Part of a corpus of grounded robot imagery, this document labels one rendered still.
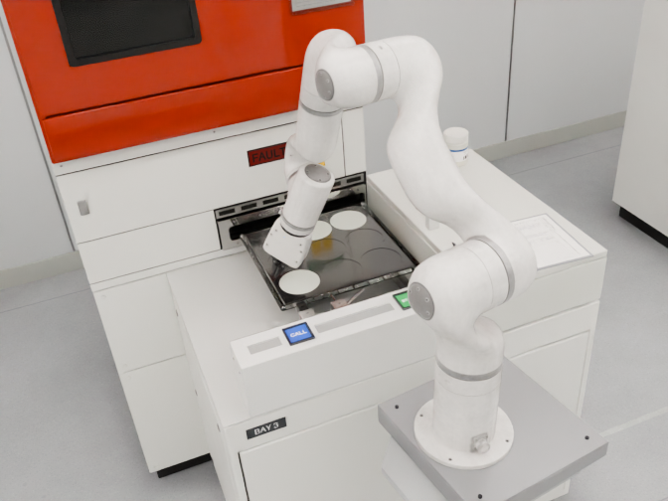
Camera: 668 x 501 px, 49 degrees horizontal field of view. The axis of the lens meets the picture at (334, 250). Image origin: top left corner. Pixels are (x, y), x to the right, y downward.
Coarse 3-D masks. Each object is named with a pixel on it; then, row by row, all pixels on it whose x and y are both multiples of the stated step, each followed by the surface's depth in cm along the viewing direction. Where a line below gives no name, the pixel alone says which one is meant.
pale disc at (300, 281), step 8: (288, 272) 184; (296, 272) 184; (304, 272) 184; (312, 272) 183; (280, 280) 181; (288, 280) 181; (296, 280) 181; (304, 280) 181; (312, 280) 181; (288, 288) 178; (296, 288) 178; (304, 288) 178; (312, 288) 178
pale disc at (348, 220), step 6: (336, 216) 205; (342, 216) 205; (348, 216) 205; (354, 216) 205; (360, 216) 204; (330, 222) 203; (336, 222) 203; (342, 222) 203; (348, 222) 202; (354, 222) 202; (360, 222) 202; (342, 228) 200; (348, 228) 200; (354, 228) 200
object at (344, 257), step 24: (264, 240) 198; (336, 240) 195; (360, 240) 194; (384, 240) 194; (264, 264) 188; (312, 264) 186; (336, 264) 186; (360, 264) 185; (384, 264) 184; (408, 264) 183; (336, 288) 177
